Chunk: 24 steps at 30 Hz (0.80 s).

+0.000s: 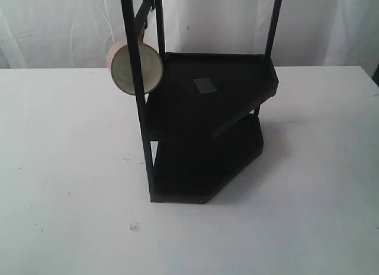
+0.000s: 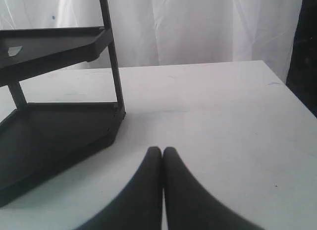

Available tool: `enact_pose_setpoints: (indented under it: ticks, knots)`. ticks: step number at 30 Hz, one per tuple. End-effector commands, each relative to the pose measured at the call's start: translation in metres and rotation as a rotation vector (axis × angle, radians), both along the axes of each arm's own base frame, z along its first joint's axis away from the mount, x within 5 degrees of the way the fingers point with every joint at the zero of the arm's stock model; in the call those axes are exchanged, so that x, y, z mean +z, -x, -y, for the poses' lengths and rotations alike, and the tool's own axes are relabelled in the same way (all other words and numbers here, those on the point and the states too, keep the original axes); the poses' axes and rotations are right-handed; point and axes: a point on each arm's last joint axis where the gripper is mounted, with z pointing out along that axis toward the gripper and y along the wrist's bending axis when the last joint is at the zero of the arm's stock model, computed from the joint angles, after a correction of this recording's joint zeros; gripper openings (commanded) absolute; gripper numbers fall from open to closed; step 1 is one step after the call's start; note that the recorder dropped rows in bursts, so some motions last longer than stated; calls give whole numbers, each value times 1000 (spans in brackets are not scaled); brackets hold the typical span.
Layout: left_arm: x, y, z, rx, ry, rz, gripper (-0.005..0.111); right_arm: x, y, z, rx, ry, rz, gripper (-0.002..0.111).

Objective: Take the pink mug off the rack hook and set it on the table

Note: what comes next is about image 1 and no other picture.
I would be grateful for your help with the pink ceramic mug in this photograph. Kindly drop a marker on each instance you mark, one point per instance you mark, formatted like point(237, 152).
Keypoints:
point(119, 66)

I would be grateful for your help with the black two-tier metal rack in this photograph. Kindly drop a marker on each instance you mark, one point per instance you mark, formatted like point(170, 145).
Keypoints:
point(194, 144)

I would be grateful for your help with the grey square sticker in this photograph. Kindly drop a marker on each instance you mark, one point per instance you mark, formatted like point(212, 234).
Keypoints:
point(205, 85)

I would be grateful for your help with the white backdrop curtain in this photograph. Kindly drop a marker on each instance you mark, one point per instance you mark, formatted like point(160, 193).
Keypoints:
point(78, 33)

